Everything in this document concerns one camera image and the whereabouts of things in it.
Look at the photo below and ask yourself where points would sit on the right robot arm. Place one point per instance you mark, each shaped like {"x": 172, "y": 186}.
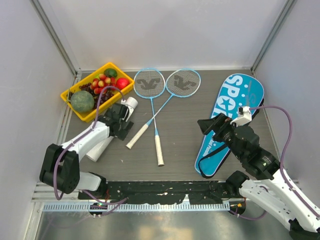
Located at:
{"x": 285, "y": 201}

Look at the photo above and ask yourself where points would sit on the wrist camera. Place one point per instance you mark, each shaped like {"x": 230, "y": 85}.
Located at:
{"x": 131, "y": 104}
{"x": 244, "y": 116}

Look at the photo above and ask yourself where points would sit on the white cable duct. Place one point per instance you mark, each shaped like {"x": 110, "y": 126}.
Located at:
{"x": 86, "y": 206}

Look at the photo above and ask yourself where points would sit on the dark purple grapes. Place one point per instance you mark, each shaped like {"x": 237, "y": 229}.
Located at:
{"x": 107, "y": 94}

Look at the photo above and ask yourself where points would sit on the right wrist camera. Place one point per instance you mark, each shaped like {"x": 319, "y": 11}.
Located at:
{"x": 244, "y": 116}

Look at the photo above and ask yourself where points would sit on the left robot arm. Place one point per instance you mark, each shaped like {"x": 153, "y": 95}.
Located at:
{"x": 61, "y": 165}

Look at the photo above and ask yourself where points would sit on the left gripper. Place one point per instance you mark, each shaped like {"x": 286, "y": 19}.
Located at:
{"x": 122, "y": 133}

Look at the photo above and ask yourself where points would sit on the red apple in bin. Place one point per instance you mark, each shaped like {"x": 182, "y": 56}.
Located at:
{"x": 122, "y": 83}

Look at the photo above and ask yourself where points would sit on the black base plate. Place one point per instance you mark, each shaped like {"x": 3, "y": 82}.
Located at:
{"x": 170, "y": 192}

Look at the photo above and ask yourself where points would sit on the blue racket bag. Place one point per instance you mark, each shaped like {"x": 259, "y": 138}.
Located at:
{"x": 237, "y": 90}

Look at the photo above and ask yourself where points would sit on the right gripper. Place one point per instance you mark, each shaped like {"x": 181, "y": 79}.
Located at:
{"x": 218, "y": 123}

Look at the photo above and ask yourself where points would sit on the white shuttlecock tube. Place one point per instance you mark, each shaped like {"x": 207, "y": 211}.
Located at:
{"x": 95, "y": 153}

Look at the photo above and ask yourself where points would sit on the red cherry bunch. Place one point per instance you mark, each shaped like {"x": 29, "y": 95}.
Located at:
{"x": 101, "y": 81}

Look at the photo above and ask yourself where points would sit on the green lime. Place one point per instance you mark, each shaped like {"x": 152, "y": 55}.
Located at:
{"x": 111, "y": 73}

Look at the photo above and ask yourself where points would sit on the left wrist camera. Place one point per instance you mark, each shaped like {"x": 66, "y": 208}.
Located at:
{"x": 131, "y": 104}

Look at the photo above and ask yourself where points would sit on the green melon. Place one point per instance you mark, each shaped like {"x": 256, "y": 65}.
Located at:
{"x": 82, "y": 101}

